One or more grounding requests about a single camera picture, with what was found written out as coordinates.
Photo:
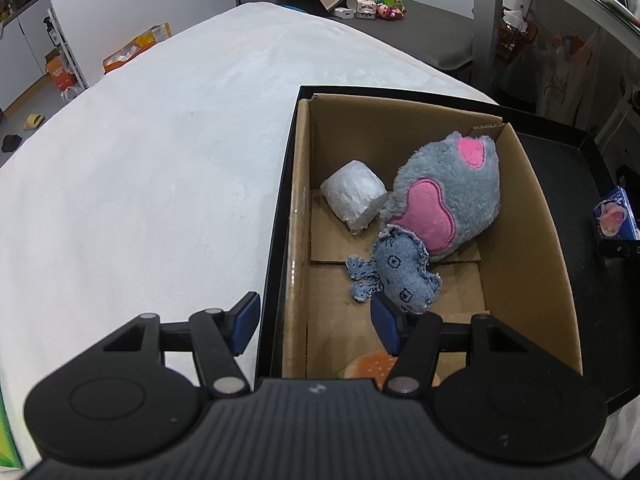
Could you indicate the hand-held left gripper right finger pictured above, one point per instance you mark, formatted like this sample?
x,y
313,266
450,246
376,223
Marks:
x,y
387,327

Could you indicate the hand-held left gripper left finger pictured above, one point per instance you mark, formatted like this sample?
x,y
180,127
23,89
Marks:
x,y
245,321

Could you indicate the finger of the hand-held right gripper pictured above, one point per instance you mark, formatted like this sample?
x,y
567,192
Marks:
x,y
627,176
620,249

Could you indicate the blue tissue pack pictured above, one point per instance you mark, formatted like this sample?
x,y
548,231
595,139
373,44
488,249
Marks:
x,y
617,212

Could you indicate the burger squishy toy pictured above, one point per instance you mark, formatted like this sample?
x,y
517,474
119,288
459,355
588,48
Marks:
x,y
370,365

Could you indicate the blue denim stuffed toy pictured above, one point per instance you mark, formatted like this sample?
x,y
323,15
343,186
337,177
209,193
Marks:
x,y
405,270

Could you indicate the black tray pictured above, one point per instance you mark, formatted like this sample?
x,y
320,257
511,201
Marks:
x,y
590,310

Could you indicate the brown cardboard box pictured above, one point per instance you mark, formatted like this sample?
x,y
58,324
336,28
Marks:
x,y
525,240

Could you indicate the white paper roll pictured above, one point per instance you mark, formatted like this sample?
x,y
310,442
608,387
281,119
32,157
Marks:
x,y
352,195

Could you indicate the grey pink plush toy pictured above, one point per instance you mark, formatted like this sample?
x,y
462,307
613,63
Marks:
x,y
450,185

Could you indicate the white tote bag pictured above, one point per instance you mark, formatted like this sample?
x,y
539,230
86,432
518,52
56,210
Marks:
x,y
567,80

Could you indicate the red basket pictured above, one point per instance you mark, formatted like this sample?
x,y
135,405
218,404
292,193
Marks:
x,y
515,42

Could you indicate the black topped desk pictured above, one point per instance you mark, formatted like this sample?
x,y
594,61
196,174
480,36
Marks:
x,y
487,35

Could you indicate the green packet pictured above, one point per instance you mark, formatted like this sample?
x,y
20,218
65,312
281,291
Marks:
x,y
7,430

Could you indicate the small red pink toys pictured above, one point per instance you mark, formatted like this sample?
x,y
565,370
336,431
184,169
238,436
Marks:
x,y
390,11

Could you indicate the yellow tape roll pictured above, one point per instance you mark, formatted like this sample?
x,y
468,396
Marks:
x,y
34,122

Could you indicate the orange cardboard box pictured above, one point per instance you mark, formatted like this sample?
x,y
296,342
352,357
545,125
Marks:
x,y
137,47

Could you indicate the black slipper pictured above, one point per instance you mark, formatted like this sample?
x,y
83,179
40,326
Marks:
x,y
9,143

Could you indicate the orange red carton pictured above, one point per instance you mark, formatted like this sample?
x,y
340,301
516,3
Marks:
x,y
61,72

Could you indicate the white charger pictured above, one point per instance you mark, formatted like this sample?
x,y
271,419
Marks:
x,y
344,13

